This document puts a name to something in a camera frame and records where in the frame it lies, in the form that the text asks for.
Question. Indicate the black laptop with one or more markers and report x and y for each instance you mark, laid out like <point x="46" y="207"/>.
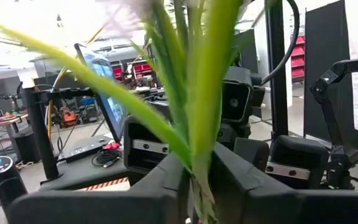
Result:
<point x="82" y="149"/>

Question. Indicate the black articulated stand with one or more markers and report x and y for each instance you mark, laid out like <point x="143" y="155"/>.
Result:
<point x="342" y="155"/>

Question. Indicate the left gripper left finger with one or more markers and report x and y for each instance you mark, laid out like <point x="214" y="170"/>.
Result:
<point x="104" y="208"/>

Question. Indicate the black stand post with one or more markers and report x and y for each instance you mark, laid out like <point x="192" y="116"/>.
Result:
<point x="40" y="133"/>

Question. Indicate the tilted monitor with blue screen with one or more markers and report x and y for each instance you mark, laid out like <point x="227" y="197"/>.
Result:
<point x="117" y="115"/>

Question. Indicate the orange black hazard tape strip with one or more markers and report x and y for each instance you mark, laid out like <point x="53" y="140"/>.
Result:
<point x="104" y="184"/>

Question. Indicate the white spotted artificial flower bunch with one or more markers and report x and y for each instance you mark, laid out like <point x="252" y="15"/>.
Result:
<point x="204" y="93"/>

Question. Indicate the dark grey desk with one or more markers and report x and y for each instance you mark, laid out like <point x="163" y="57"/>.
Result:
<point x="79" y="174"/>

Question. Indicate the black vertical frame post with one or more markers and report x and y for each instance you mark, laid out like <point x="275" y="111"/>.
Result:
<point x="277" y="62"/>

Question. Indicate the red storage bins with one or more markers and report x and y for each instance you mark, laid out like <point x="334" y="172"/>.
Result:
<point x="140" y="68"/>
<point x="298" y="59"/>

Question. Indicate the black partition panel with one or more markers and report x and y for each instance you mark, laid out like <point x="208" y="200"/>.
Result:
<point x="325" y="37"/>

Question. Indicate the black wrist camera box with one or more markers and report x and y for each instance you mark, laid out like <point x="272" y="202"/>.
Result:
<point x="236" y="102"/>

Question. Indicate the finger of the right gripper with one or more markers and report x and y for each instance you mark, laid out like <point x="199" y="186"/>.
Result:
<point x="300" y="149"/>
<point x="137" y="130"/>

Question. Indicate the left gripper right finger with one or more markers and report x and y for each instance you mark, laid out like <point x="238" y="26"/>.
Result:
<point x="291" y="208"/>

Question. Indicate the orange power tool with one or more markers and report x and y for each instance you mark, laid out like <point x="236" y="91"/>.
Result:
<point x="68" y="116"/>

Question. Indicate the black tower fan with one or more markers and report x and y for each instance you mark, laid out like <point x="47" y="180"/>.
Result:
<point x="6" y="186"/>

